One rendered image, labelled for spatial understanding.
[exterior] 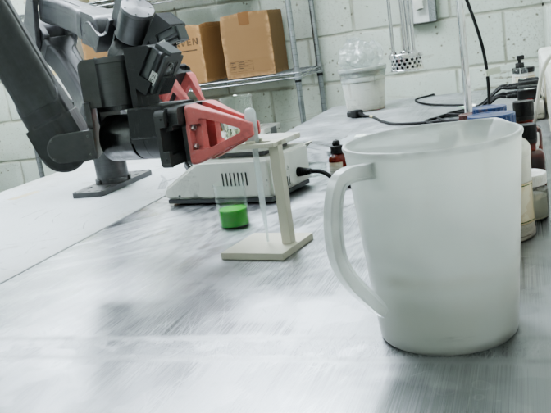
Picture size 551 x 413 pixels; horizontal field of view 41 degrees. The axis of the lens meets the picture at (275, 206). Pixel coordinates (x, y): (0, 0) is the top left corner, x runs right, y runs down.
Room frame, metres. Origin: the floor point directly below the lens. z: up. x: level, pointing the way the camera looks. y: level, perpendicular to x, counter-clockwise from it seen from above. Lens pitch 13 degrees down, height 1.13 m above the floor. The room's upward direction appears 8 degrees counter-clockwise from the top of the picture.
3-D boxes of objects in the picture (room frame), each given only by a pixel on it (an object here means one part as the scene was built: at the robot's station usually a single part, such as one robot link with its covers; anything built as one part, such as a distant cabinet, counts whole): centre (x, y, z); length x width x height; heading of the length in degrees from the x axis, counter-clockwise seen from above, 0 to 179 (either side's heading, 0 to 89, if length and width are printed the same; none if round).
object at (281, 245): (0.82, 0.02, 0.96); 0.08 x 0.08 x 0.13; 61
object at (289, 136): (1.15, 0.02, 0.98); 0.12 x 0.12 x 0.01; 59
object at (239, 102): (1.15, 0.04, 1.02); 0.06 x 0.05 x 0.08; 6
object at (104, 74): (0.91, 0.20, 1.08); 0.12 x 0.09 x 0.12; 95
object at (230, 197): (0.96, 0.06, 0.93); 0.04 x 0.04 x 0.06
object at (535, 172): (0.79, -0.28, 0.93); 0.05 x 0.05 x 0.05
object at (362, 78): (2.17, -0.31, 1.01); 0.14 x 0.14 x 0.21
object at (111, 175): (1.44, 0.31, 0.94); 0.20 x 0.07 x 0.08; 160
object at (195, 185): (1.16, 0.04, 0.94); 0.22 x 0.13 x 0.08; 59
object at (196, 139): (0.85, 0.05, 1.04); 0.09 x 0.07 x 0.07; 61
